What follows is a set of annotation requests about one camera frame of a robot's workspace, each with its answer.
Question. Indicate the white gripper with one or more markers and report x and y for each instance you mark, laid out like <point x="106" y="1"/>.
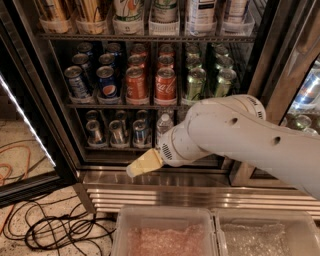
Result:
<point x="165" y="145"/>

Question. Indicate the blue pepsi can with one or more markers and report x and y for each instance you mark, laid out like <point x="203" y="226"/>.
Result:
<point x="107" y="82"/>

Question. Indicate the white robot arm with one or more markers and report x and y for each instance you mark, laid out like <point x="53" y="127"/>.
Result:
<point x="236" y="127"/>

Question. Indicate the bottom shelf blue can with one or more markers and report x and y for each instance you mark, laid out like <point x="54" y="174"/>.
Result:
<point x="141" y="133"/>

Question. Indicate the bottom shelf middle can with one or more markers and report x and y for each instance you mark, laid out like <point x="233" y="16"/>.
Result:
<point x="118" y="137"/>

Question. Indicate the front red coca-cola can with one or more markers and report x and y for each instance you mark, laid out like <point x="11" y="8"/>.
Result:
<point x="165" y="84"/>

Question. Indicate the front left green can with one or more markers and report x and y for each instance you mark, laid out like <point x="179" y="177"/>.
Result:
<point x="196" y="80"/>

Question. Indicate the green can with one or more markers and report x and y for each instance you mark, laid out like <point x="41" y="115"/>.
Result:
<point x="196" y="80"/>
<point x="224" y="82"/>

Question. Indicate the front right green can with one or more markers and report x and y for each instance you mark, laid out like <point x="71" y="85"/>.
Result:
<point x="224" y="82"/>

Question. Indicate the open fridge glass door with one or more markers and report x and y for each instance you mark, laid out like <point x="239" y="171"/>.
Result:
<point x="39" y="166"/>

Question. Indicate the second row diet pepsi can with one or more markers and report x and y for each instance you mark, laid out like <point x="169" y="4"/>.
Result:
<point x="84" y="62"/>

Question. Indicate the left water bottle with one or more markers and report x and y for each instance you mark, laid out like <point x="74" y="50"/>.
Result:
<point x="164" y="124"/>

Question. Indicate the left clear plastic bin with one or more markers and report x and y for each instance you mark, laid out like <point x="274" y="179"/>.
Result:
<point x="164" y="231"/>

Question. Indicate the clear plastic bin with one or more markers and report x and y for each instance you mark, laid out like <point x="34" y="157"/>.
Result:
<point x="266" y="233"/>
<point x="164" y="231"/>

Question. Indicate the right clear plastic bin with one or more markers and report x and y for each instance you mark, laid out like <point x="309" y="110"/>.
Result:
<point x="266" y="233"/>

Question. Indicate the upper wire shelf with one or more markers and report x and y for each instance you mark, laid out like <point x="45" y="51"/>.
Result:
<point x="144" y="38"/>

